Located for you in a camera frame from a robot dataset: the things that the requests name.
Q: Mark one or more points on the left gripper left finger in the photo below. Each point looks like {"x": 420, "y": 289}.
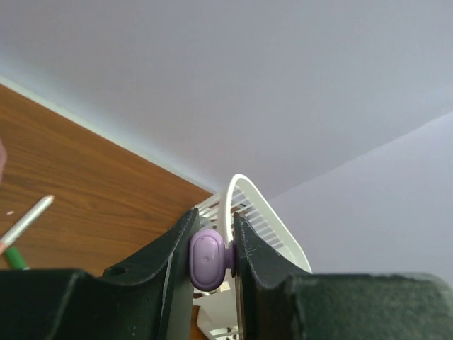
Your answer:
{"x": 148, "y": 295}

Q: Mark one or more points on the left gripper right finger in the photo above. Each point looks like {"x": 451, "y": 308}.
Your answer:
{"x": 278, "y": 300}

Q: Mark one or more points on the purple highlighter cap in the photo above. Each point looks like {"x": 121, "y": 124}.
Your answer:
{"x": 209, "y": 259}

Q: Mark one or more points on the peach cap acrylic marker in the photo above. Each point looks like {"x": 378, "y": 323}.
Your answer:
{"x": 24, "y": 222}

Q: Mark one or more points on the green cap acrylic marker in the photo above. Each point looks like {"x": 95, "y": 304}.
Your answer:
{"x": 14, "y": 259}

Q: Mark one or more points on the white plastic basket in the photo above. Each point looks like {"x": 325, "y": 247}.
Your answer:
{"x": 217, "y": 308}

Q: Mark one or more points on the pink polka dot plate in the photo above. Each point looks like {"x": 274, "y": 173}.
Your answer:
{"x": 3, "y": 158}

